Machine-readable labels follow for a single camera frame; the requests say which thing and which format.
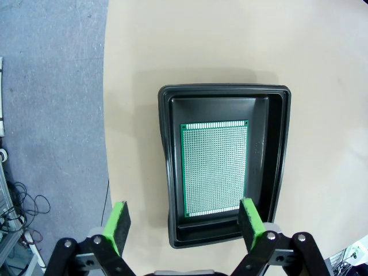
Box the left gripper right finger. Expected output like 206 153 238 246
229 197 330 276

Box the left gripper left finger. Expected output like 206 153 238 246
43 200 139 276

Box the green perforated circuit board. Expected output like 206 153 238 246
180 120 250 218

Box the black ESD tray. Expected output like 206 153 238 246
157 83 292 250

